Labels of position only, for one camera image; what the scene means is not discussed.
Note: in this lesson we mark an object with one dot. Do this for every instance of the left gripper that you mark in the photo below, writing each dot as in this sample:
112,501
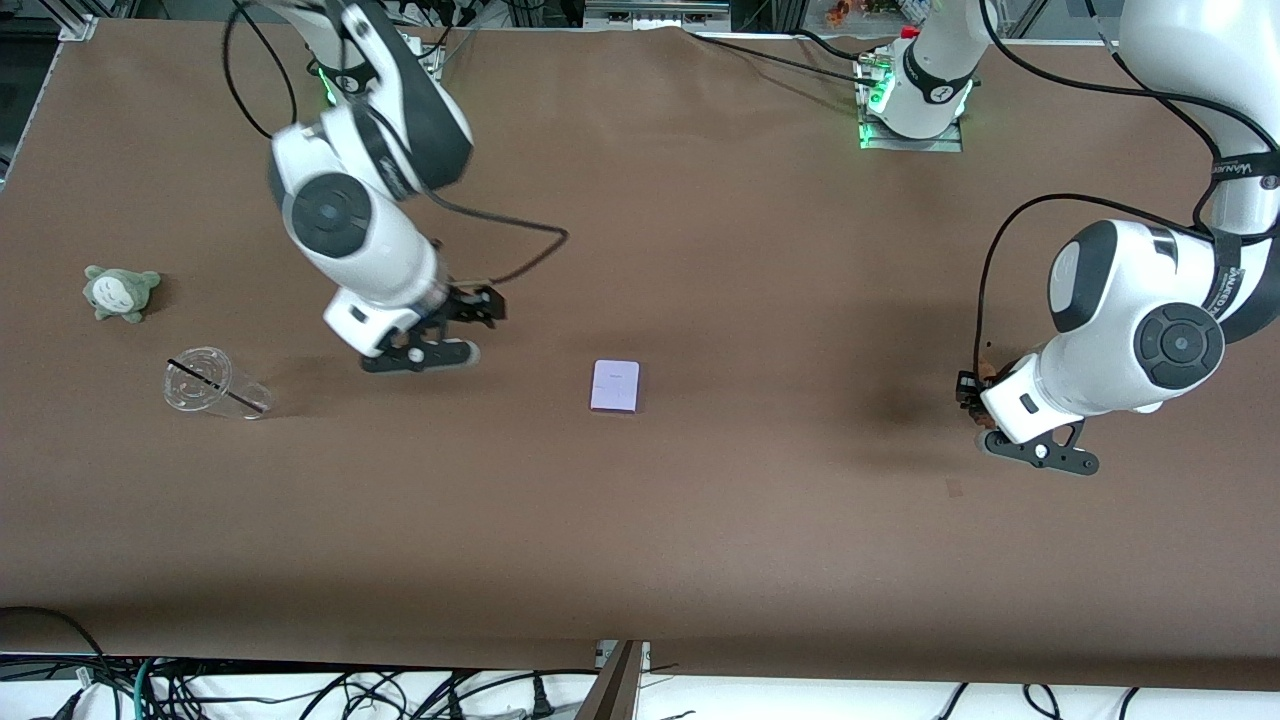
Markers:
968,389

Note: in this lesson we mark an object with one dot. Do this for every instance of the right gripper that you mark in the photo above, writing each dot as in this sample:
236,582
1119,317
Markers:
466,304

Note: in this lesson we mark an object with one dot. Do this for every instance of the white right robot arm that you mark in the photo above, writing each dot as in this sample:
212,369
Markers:
350,210

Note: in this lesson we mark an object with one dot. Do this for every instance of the black straw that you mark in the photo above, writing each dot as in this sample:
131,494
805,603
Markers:
215,384

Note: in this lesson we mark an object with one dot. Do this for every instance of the clear plastic cup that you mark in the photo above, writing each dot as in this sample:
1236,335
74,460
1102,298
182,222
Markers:
205,382

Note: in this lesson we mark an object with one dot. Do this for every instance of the grey-green plush toy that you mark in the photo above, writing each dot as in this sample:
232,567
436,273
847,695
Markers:
118,293

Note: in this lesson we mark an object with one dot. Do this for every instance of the grey aluminium beam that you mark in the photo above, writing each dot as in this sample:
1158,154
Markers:
612,690

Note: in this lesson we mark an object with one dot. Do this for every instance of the orange background toy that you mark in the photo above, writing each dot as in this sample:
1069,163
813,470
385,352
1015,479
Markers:
838,12

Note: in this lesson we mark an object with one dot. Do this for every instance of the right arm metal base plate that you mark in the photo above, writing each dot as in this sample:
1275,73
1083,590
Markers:
425,62

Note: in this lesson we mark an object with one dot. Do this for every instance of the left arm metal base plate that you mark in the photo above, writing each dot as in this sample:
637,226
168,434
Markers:
920,146

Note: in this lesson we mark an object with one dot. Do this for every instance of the aluminium corner rail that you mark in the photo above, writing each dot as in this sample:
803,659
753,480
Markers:
78,25

